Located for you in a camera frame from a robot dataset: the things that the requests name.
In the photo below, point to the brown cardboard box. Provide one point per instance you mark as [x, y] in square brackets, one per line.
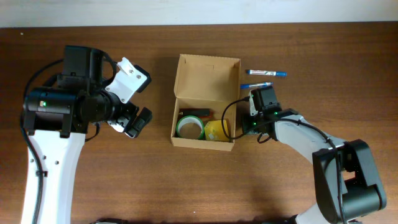
[206, 82]

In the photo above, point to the green tape roll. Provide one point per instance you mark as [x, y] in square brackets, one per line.
[190, 127]

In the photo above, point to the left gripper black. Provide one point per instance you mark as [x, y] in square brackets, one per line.
[125, 111]

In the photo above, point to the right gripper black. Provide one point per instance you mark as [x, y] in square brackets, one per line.
[249, 122]

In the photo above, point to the blue white marker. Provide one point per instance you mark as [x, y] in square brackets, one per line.
[267, 73]

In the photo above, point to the red grey stapler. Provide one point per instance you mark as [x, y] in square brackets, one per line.
[198, 112]

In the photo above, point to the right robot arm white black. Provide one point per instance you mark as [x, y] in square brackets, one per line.
[347, 181]

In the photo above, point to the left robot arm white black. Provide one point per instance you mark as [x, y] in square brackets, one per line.
[90, 90]

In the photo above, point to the blue ballpoint pen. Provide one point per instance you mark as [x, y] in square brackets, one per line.
[255, 85]

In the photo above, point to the yellow sticky note pad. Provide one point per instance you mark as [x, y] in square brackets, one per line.
[214, 131]

